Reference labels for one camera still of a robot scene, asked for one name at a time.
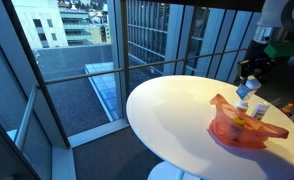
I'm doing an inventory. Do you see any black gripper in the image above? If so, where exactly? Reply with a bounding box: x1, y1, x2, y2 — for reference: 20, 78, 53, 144
236, 39, 279, 84

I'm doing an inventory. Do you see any blue and white container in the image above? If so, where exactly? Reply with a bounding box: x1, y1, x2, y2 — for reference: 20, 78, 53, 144
235, 75, 262, 101

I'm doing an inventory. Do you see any orange plastic bag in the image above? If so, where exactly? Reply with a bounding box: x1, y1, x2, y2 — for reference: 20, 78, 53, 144
208, 93, 290, 150

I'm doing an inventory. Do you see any amber bottle with white cap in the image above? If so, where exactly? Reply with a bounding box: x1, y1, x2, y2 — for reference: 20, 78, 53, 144
234, 99, 250, 113

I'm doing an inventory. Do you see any small orange capped bottle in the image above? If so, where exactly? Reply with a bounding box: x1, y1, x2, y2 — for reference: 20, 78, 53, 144
281, 103, 294, 118

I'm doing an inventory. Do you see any brown bottle with yellow cap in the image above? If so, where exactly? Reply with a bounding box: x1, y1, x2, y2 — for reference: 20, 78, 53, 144
232, 117, 247, 128

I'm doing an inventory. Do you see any round white table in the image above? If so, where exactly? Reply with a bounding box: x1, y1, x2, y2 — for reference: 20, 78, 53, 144
125, 75, 294, 180

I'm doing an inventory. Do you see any white table base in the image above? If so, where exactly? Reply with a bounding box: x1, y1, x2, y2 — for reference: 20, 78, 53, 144
146, 161, 201, 180

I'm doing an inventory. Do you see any metal window railing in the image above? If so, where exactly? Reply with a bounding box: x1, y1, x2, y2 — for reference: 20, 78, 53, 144
45, 48, 249, 85

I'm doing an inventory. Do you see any grey slanted handrail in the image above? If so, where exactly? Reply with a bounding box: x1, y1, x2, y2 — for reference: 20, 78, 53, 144
14, 85, 40, 152

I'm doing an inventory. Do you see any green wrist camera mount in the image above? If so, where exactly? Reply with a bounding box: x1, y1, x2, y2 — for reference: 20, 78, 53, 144
263, 41, 294, 60

